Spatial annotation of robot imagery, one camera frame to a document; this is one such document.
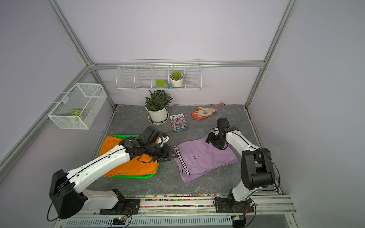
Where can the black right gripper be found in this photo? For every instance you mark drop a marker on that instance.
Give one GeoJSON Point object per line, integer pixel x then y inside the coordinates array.
{"type": "Point", "coordinates": [210, 137]}

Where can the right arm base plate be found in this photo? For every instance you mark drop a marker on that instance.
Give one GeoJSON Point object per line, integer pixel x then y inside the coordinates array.
{"type": "Point", "coordinates": [229, 205]}

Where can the small potted succulent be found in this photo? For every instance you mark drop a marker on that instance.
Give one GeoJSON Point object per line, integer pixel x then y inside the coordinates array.
{"type": "Point", "coordinates": [176, 79]}

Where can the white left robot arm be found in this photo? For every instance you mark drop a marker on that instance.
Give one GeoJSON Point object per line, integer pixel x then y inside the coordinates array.
{"type": "Point", "coordinates": [68, 191]}

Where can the white wire wall shelf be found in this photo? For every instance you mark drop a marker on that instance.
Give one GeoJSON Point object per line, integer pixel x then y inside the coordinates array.
{"type": "Point", "coordinates": [143, 74]}

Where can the flower seed packet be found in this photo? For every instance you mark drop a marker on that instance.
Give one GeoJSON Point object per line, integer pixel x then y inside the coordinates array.
{"type": "Point", "coordinates": [178, 122]}

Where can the aluminium front rail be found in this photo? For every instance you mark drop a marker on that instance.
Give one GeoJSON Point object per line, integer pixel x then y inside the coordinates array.
{"type": "Point", "coordinates": [190, 211]}

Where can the white wire side basket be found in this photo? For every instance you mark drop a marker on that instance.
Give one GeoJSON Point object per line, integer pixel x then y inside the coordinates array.
{"type": "Point", "coordinates": [88, 96]}

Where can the red and white work glove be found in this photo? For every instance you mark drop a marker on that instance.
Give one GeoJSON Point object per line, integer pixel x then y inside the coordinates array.
{"type": "Point", "coordinates": [202, 113]}

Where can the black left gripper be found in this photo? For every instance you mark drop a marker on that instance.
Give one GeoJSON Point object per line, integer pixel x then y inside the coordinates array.
{"type": "Point", "coordinates": [166, 153]}

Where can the green item in side basket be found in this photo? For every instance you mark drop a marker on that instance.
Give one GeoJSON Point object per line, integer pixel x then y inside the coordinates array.
{"type": "Point", "coordinates": [76, 115]}

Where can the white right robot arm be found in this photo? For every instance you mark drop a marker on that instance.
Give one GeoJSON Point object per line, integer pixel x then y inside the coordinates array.
{"type": "Point", "coordinates": [256, 169]}

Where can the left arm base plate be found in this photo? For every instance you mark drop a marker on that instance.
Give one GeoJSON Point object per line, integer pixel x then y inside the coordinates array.
{"type": "Point", "coordinates": [123, 207]}

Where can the aluminium corner frame post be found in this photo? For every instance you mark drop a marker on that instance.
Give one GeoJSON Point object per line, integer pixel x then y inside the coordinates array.
{"type": "Point", "coordinates": [272, 49]}

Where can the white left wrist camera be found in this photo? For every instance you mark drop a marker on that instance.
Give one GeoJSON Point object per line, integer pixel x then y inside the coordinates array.
{"type": "Point", "coordinates": [161, 141]}

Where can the green toy on shelf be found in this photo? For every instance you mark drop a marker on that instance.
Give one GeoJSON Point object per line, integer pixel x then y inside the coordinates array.
{"type": "Point", "coordinates": [162, 83]}

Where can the large potted green plant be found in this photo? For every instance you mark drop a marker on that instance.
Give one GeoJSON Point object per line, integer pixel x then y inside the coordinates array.
{"type": "Point", "coordinates": [156, 105]}

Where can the purple garment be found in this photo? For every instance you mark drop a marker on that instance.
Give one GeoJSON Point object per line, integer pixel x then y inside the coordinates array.
{"type": "Point", "coordinates": [196, 158]}

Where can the green plastic basket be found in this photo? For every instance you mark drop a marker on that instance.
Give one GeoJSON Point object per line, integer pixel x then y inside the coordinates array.
{"type": "Point", "coordinates": [137, 168]}

